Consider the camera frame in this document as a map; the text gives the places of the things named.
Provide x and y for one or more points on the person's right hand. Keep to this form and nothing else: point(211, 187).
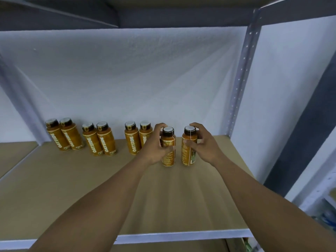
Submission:
point(210, 149)

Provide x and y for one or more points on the person's left hand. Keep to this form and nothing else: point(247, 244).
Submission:
point(153, 148)

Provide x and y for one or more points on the golden Oatside bottle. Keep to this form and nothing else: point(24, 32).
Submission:
point(169, 154)
point(188, 154)

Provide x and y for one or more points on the group of orange Oatside bottles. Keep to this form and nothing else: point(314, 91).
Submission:
point(105, 141)

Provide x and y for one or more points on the white metal shelving rack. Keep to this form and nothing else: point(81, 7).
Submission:
point(183, 191)

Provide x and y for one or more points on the person's right forearm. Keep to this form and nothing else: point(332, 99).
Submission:
point(273, 212)

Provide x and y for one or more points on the person's left forearm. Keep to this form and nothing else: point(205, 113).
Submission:
point(99, 212)

